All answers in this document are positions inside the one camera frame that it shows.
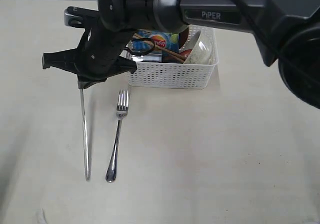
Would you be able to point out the brown wooden spoon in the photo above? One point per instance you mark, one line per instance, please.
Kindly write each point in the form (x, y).
(184, 54)

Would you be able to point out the dark brown round plate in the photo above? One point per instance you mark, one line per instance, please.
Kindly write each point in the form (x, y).
(183, 37)

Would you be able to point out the silver metal fork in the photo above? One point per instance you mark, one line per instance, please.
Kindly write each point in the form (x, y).
(121, 112)

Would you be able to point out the silver foil packet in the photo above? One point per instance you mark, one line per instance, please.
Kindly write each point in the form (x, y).
(152, 57)

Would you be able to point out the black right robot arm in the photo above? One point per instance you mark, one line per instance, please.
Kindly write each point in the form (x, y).
(286, 32)

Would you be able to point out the blue potato chips bag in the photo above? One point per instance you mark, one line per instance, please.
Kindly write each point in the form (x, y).
(166, 40)

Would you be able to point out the white plastic lattice basket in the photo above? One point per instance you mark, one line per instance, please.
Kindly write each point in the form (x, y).
(176, 75)

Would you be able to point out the white speckled ceramic bowl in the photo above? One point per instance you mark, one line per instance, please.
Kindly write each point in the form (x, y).
(200, 48)

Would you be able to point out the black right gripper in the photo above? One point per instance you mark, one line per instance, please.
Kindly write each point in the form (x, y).
(96, 58)

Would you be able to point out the brown wooden chopstick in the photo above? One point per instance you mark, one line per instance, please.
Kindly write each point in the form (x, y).
(148, 41)
(172, 55)

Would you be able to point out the silver metal table knife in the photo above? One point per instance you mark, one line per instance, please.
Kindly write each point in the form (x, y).
(86, 144)

